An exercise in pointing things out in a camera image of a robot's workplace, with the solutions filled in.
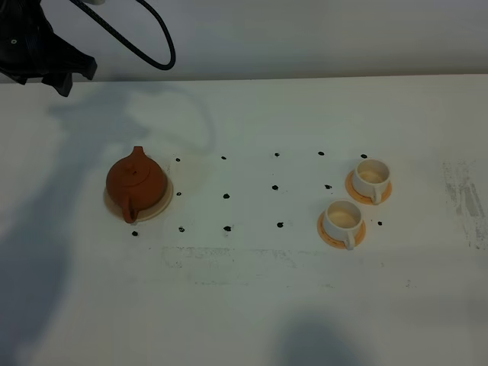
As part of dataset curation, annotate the front white teacup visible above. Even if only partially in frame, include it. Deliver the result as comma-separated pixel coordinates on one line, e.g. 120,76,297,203
323,199,364,250

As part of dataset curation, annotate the beige round teapot coaster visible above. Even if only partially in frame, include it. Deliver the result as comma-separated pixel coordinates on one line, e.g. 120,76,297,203
103,176,174,224

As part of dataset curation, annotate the brown clay teapot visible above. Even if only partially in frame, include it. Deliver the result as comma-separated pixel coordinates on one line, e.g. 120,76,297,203
105,146,168,224

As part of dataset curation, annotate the front orange saucer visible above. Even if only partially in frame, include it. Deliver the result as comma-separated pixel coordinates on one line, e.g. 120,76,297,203
317,212,367,249

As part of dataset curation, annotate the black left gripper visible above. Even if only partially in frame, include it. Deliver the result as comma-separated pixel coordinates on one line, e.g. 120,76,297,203
1,1,98,97

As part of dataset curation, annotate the black braided camera cable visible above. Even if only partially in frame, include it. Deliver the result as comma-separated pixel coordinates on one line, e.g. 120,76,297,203
68,0,177,71

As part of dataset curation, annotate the white teacup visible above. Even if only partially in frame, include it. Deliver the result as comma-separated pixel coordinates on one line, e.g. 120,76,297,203
323,199,364,250
352,158,391,205

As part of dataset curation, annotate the orange saucer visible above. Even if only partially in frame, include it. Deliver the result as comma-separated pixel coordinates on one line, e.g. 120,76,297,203
317,212,367,249
345,171,393,205

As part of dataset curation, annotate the rear white teacup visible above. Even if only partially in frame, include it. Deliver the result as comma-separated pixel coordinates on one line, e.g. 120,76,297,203
352,158,391,205

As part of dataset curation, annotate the rear orange saucer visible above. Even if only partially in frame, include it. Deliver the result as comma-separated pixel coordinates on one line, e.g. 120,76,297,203
345,171,393,205

